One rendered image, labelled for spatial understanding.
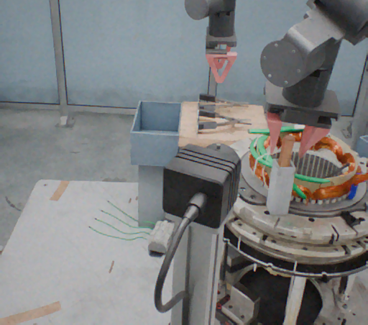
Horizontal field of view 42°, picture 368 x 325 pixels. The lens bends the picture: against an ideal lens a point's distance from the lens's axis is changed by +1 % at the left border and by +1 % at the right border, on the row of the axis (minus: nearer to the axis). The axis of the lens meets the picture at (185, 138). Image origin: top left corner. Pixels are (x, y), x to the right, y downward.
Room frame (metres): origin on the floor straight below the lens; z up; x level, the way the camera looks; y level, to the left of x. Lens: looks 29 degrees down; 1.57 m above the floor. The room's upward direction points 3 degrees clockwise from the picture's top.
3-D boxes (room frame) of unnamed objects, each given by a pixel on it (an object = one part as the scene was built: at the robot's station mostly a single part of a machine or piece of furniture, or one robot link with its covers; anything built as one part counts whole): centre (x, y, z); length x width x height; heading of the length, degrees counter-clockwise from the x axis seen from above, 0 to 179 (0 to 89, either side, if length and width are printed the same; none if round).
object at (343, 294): (0.73, -0.34, 0.91); 0.02 x 0.02 x 0.21
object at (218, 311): (0.66, -0.11, 0.81); 0.08 x 0.05 x 0.02; 46
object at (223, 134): (1.00, -0.09, 1.05); 0.20 x 0.19 x 0.02; 89
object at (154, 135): (1.01, 0.07, 0.92); 0.17 x 0.11 x 0.28; 179
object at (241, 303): (0.66, -0.12, 0.85); 0.06 x 0.04 x 0.05; 46
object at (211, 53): (1.02, -0.07, 1.20); 0.07 x 0.07 x 0.09; 89
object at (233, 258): (0.82, -0.12, 0.83); 0.05 x 0.04 x 0.02; 122
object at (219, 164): (0.29, -0.02, 1.37); 0.06 x 0.04 x 0.04; 156
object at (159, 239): (0.89, 0.05, 0.80); 0.10 x 0.05 x 0.04; 165
